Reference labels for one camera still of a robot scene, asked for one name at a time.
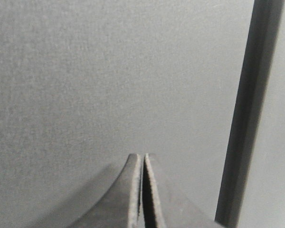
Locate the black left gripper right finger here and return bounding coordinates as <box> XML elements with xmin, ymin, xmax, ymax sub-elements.
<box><xmin>142</xmin><ymin>153</ymin><xmax>219</xmax><ymax>228</ymax></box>

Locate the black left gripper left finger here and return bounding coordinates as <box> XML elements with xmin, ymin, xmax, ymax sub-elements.
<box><xmin>69</xmin><ymin>154</ymin><xmax>142</xmax><ymax>228</ymax></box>

